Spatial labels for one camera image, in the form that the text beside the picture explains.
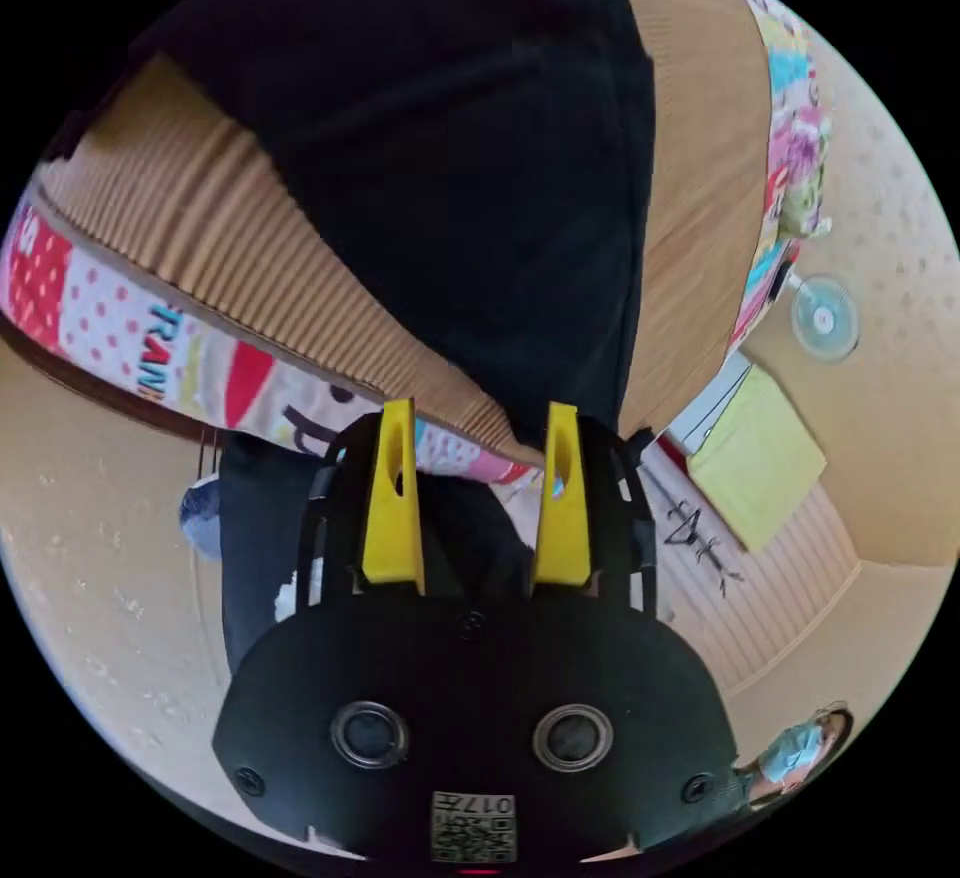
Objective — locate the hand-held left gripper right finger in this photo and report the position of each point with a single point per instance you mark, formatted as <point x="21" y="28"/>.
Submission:
<point x="564" y="518"/>

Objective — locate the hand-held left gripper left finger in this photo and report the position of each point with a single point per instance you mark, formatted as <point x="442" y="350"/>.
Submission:
<point x="391" y="510"/>

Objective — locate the black pants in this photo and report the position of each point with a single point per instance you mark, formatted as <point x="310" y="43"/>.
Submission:
<point x="450" y="143"/>

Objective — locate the person's body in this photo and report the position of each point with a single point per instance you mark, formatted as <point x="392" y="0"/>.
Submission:
<point x="255" y="533"/>

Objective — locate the white standing fan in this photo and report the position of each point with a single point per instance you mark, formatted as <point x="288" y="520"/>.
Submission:
<point x="825" y="320"/>

